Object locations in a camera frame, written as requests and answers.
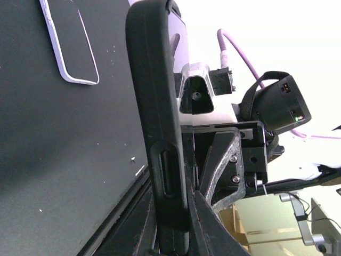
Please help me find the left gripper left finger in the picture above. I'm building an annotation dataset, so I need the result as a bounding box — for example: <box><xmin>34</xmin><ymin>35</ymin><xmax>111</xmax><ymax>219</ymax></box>
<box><xmin>94</xmin><ymin>189</ymin><xmax>159</xmax><ymax>255</ymax></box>

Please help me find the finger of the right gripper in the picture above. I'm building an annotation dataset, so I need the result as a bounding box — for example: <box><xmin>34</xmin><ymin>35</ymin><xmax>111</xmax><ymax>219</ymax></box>
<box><xmin>199</xmin><ymin>127</ymin><xmax>246</xmax><ymax>213</ymax></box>

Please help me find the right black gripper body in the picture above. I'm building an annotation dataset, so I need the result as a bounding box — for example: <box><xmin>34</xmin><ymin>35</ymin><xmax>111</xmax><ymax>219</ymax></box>
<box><xmin>181</xmin><ymin>121</ymin><xmax>267</xmax><ymax>197</ymax></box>

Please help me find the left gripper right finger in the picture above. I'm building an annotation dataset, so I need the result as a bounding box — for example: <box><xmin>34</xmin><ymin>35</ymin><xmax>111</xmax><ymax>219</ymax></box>
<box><xmin>186</xmin><ymin>178</ymin><xmax>250</xmax><ymax>256</ymax></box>

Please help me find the black phone case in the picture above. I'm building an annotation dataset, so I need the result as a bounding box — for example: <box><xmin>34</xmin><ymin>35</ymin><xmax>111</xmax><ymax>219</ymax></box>
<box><xmin>125</xmin><ymin>1</ymin><xmax>189</xmax><ymax>255</ymax></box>

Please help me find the black phone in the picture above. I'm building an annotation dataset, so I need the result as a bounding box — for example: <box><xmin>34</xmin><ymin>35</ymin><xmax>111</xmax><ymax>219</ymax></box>
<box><xmin>46</xmin><ymin>0</ymin><xmax>97</xmax><ymax>82</ymax></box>

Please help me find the lavender phone case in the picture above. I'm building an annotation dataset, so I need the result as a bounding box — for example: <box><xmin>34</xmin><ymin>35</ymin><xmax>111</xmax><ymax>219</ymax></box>
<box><xmin>38</xmin><ymin>0</ymin><xmax>100</xmax><ymax>86</ymax></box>

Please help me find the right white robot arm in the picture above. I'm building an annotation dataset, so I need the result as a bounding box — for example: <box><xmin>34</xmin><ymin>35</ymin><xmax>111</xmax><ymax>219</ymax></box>
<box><xmin>181</xmin><ymin>71</ymin><xmax>311</xmax><ymax>213</ymax></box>

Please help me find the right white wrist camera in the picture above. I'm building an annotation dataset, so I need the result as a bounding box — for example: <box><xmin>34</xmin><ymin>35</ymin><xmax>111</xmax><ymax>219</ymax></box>
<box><xmin>174</xmin><ymin>62</ymin><xmax>237</xmax><ymax>126</ymax></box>

